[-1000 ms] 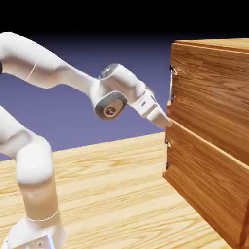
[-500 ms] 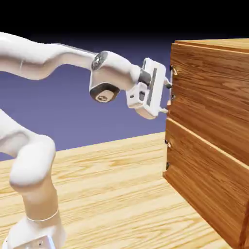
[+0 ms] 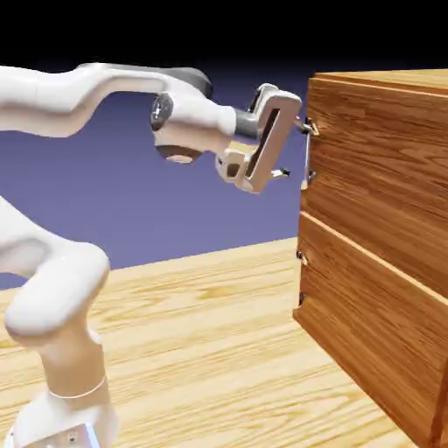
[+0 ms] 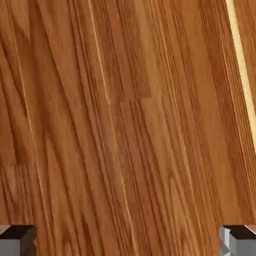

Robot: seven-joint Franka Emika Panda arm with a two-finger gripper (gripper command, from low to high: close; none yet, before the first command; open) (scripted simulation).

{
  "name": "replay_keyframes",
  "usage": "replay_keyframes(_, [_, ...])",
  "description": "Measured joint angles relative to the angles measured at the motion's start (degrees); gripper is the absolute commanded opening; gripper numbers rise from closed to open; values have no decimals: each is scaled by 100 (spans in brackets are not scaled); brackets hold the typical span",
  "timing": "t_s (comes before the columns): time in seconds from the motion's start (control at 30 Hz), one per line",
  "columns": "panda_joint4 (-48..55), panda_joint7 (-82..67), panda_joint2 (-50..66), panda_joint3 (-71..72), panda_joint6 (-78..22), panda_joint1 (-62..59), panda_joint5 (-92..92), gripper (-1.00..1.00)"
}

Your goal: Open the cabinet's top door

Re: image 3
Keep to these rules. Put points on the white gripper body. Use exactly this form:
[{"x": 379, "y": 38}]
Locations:
[{"x": 280, "y": 105}]

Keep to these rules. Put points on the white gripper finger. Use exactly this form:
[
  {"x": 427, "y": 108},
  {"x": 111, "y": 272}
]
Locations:
[
  {"x": 300, "y": 124},
  {"x": 279, "y": 173}
]

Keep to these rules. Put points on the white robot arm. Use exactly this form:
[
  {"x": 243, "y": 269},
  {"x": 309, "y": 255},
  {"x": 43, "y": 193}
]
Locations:
[{"x": 189, "y": 115}]

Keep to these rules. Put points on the large wooden cabinet door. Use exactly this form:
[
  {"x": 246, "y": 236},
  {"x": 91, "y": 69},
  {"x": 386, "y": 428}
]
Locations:
[{"x": 378, "y": 168}]

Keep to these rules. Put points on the wooden cabinet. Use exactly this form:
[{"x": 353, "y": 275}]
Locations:
[{"x": 378, "y": 227}]

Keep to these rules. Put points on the small wooden cabinet door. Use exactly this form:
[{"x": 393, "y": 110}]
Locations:
[{"x": 371, "y": 325}]

